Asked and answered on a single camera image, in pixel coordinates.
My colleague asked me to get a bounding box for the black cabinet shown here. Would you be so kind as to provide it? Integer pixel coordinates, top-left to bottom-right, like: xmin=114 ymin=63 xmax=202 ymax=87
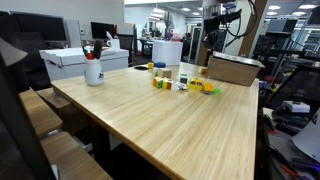
xmin=190 ymin=26 xmax=203 ymax=48

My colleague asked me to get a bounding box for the blue purple object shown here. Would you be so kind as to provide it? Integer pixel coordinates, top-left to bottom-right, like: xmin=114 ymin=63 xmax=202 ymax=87
xmin=163 ymin=11 xmax=175 ymax=42

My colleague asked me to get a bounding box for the wooden bench top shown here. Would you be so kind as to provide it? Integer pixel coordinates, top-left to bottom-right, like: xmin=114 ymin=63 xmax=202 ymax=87
xmin=39 ymin=130 xmax=114 ymax=180
xmin=18 ymin=87 xmax=64 ymax=139

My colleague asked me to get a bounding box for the white picture toy block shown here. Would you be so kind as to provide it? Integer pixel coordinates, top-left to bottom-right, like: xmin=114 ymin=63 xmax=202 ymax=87
xmin=170 ymin=80 xmax=181 ymax=92

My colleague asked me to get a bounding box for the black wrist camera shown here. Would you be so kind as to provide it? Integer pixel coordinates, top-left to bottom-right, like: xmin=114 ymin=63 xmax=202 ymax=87
xmin=216 ymin=9 xmax=243 ymax=24

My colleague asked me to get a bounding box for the plain wooden block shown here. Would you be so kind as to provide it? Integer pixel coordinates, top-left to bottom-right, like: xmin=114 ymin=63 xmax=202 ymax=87
xmin=157 ymin=67 xmax=173 ymax=80

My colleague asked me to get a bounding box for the black foreground stand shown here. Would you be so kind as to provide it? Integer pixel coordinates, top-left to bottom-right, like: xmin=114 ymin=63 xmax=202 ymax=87
xmin=0 ymin=36 xmax=57 ymax=180

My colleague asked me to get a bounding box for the cardboard box under table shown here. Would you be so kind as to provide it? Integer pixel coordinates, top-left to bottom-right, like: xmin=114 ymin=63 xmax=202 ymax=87
xmin=35 ymin=87 xmax=90 ymax=136

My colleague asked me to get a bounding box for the white lidded storage box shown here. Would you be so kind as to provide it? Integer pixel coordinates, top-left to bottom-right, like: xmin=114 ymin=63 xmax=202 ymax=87
xmin=38 ymin=47 xmax=130 ymax=82

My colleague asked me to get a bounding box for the white pen cup with logo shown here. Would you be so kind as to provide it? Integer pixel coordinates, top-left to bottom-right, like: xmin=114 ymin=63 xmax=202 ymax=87
xmin=83 ymin=58 xmax=105 ymax=87

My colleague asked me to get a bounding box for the gray cabinet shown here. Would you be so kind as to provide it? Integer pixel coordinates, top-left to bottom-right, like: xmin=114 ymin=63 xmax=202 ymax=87
xmin=64 ymin=18 xmax=83 ymax=49

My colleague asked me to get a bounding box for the black metal shelving rack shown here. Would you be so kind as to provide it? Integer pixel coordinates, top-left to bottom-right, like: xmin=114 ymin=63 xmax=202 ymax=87
xmin=253 ymin=16 xmax=320 ymax=68

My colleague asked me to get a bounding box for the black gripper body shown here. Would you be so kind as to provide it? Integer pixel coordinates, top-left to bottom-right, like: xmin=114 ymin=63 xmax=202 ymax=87
xmin=203 ymin=15 xmax=223 ymax=36

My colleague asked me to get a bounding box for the dark handled brush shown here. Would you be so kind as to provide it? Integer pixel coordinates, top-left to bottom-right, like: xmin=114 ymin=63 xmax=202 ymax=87
xmin=92 ymin=38 xmax=104 ymax=61

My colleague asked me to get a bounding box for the green white gray toy block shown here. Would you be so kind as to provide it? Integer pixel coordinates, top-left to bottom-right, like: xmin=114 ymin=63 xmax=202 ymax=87
xmin=179 ymin=73 xmax=189 ymax=85

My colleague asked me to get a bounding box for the small white device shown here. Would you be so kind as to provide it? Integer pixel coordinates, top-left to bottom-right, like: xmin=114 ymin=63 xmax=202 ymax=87
xmin=281 ymin=100 xmax=311 ymax=115

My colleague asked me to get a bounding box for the brown cardboard box with label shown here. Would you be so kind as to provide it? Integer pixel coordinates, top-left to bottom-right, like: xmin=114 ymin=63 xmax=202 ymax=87
xmin=206 ymin=50 xmax=267 ymax=88

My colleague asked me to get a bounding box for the large black computer monitor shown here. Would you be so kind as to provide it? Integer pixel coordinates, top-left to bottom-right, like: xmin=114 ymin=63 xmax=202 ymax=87
xmin=9 ymin=10 xmax=68 ymax=43

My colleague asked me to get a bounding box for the tilted black screen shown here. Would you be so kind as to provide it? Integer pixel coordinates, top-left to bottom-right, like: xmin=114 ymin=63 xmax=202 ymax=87
xmin=266 ymin=64 xmax=320 ymax=111

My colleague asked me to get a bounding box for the yellow toy car block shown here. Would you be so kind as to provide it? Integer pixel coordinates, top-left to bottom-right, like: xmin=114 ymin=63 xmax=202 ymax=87
xmin=185 ymin=77 xmax=205 ymax=92

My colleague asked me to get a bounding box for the white cone sheet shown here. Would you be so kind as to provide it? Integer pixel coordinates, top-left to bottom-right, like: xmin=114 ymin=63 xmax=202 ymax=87
xmin=292 ymin=108 xmax=320 ymax=164

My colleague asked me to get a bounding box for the black office chair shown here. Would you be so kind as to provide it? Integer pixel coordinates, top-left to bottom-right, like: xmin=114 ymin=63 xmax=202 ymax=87
xmin=13 ymin=31 xmax=53 ymax=92
xmin=116 ymin=33 xmax=135 ymax=67

